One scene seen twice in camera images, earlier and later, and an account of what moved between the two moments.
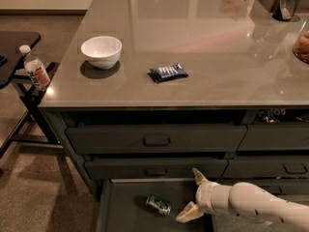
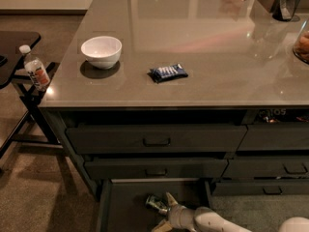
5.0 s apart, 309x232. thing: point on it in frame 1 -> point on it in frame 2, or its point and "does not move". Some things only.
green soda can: x=162 y=207 does not move
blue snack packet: x=165 y=72 does not move
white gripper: x=206 y=196 -> x=177 y=215
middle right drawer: x=267 y=166 does not move
